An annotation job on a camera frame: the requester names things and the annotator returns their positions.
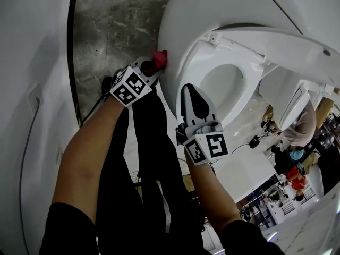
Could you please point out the black edge strip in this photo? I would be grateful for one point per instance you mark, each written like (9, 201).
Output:
(71, 49)

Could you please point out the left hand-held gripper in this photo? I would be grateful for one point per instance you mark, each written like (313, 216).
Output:
(130, 86)

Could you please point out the white lidded ceramic fixture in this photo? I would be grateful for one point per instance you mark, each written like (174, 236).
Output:
(289, 108)

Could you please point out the person's right forearm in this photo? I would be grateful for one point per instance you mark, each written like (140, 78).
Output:
(210, 190)

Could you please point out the white display platform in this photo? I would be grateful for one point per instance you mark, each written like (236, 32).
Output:
(247, 174)

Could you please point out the white marble counter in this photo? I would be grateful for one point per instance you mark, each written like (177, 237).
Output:
(310, 227)

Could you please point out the person's left forearm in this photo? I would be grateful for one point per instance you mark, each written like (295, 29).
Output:
(85, 155)

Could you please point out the person's black trousers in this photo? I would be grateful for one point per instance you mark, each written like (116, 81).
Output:
(148, 155)

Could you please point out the person's black sleeve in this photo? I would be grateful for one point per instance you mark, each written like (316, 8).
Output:
(244, 240)
(66, 230)

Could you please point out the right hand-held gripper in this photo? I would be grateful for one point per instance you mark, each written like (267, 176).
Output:
(204, 147)

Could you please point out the white wall outlet plate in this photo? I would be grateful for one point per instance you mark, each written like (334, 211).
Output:
(35, 97)

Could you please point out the red cleaning cloth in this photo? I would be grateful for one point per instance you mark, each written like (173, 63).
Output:
(160, 58)

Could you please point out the person's black left sleeve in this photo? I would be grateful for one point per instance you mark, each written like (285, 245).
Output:
(66, 230)

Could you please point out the person's black shoe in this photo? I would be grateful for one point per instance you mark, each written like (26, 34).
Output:
(106, 85)

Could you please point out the person's black right sleeve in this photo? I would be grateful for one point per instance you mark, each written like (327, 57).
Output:
(244, 240)

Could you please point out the white toilet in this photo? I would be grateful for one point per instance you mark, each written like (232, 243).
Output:
(186, 23)

